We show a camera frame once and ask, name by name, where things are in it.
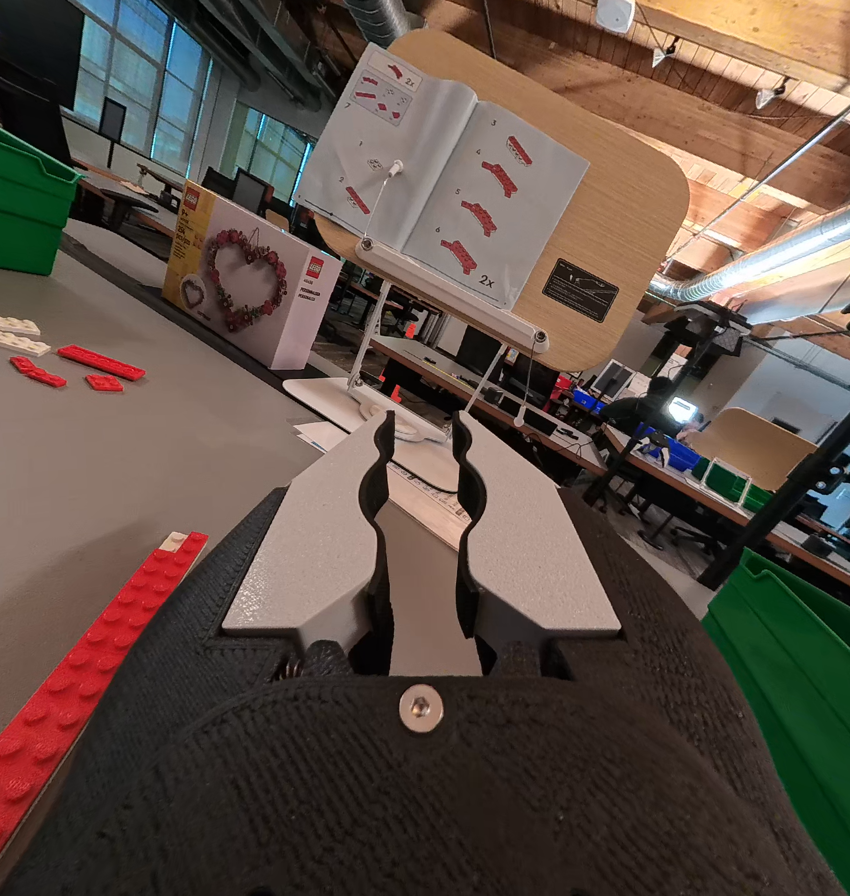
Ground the silver ventilation duct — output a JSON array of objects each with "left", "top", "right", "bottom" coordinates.
[{"left": 649, "top": 203, "right": 850, "bottom": 305}]

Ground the white paper sheet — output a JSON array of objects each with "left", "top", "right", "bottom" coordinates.
[{"left": 292, "top": 419, "right": 352, "bottom": 452}]

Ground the office desk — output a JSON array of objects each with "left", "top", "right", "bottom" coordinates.
[
  {"left": 603, "top": 423, "right": 850, "bottom": 575},
  {"left": 369, "top": 336, "right": 608, "bottom": 477}
]

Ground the lego instruction booklet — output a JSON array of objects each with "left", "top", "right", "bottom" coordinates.
[{"left": 294, "top": 42, "right": 591, "bottom": 311}]

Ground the green plastic bin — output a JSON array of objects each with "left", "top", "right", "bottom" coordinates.
[
  {"left": 701, "top": 547, "right": 850, "bottom": 896},
  {"left": 0, "top": 114, "right": 84, "bottom": 277}
]

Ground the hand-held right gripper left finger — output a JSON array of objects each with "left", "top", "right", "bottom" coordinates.
[{"left": 222, "top": 409, "right": 398, "bottom": 653}]

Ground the lego set box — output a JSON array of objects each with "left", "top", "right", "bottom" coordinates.
[{"left": 161, "top": 178, "right": 343, "bottom": 371}]

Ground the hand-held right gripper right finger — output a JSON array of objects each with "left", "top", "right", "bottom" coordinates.
[{"left": 451, "top": 409, "right": 623, "bottom": 651}]

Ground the black metal frame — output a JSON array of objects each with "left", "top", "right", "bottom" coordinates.
[{"left": 698, "top": 371, "right": 850, "bottom": 590}]

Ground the red lego baseplate frame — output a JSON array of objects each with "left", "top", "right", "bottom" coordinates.
[{"left": 0, "top": 531, "right": 210, "bottom": 876}]

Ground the long red lego plate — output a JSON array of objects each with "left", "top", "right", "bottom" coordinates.
[{"left": 56, "top": 343, "right": 148, "bottom": 382}]

